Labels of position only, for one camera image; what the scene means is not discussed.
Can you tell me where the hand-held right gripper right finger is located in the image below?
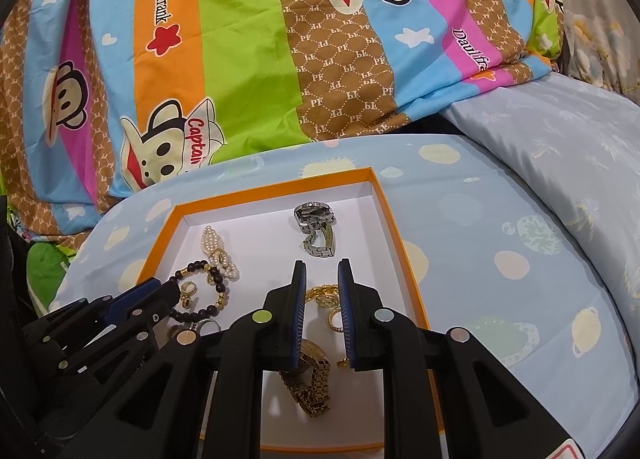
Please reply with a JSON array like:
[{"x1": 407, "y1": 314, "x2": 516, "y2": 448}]
[{"x1": 336, "y1": 259, "x2": 577, "y2": 459}]

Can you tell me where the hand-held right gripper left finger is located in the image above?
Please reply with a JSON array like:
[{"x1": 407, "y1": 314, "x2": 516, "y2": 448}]
[{"x1": 59, "y1": 260, "x2": 308, "y2": 459}]

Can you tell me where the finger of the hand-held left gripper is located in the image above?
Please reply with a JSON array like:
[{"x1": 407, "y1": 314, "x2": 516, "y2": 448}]
[
  {"x1": 104, "y1": 276, "x2": 182, "y2": 326},
  {"x1": 112, "y1": 301, "x2": 182, "y2": 347}
]

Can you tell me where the gold bangle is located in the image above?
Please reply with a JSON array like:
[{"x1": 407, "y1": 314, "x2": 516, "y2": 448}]
[{"x1": 326, "y1": 306, "x2": 352, "y2": 368}]

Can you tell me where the gold chain bracelet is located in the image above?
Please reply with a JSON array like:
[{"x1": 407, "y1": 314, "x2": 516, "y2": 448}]
[{"x1": 305, "y1": 284, "x2": 341, "y2": 311}]

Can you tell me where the dark bead bracelet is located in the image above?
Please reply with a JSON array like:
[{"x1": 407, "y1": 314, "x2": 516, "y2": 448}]
[{"x1": 167, "y1": 261, "x2": 231, "y2": 326}]

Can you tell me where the gold wrist watch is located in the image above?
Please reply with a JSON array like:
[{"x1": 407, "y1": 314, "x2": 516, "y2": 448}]
[{"x1": 279, "y1": 336, "x2": 333, "y2": 420}]

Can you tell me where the pearl bracelet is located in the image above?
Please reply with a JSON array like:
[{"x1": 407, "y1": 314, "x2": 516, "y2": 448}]
[{"x1": 201, "y1": 225, "x2": 241, "y2": 282}]

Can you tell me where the silver wrist watch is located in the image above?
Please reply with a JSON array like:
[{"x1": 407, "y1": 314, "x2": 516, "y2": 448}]
[{"x1": 292, "y1": 201, "x2": 337, "y2": 258}]

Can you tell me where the orange and white box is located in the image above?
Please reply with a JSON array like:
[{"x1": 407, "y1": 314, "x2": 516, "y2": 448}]
[{"x1": 136, "y1": 166, "x2": 432, "y2": 455}]

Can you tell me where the green printed cloth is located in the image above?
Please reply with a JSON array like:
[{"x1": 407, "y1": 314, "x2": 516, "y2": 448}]
[{"x1": 25, "y1": 241, "x2": 76, "y2": 305}]

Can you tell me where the blue planet print cushion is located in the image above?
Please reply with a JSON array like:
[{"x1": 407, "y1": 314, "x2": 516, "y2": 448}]
[{"x1": 50, "y1": 135, "x2": 636, "y2": 459}]

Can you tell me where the pale blue pillow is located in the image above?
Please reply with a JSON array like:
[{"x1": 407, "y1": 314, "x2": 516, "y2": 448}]
[{"x1": 442, "y1": 71, "x2": 640, "y2": 320}]

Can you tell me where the colourful striped printed blanket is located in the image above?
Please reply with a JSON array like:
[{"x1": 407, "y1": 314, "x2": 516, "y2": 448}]
[{"x1": 0, "y1": 0, "x2": 566, "y2": 250}]

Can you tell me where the pale floral cloth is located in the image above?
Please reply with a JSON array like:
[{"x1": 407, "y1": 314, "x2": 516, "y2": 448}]
[{"x1": 557, "y1": 0, "x2": 640, "y2": 104}]

